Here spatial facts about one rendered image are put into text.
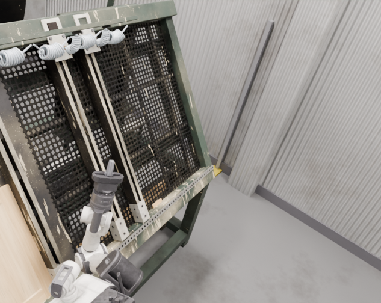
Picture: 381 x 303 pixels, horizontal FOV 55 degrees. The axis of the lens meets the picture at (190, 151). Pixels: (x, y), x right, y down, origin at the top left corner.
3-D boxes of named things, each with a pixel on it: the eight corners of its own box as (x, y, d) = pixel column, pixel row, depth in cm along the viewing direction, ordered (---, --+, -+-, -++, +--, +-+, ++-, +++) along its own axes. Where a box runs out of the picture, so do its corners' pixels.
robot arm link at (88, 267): (105, 266, 173) (126, 270, 155) (79, 277, 165) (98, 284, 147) (99, 242, 173) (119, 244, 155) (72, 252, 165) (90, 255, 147)
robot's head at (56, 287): (74, 284, 127) (77, 267, 124) (64, 303, 119) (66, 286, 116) (57, 279, 127) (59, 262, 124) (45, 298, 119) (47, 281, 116)
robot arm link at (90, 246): (100, 221, 162) (94, 244, 174) (77, 228, 156) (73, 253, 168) (111, 240, 157) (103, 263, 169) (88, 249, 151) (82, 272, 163)
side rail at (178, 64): (194, 168, 284) (206, 167, 277) (153, 22, 252) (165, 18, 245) (200, 163, 290) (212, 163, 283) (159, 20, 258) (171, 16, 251)
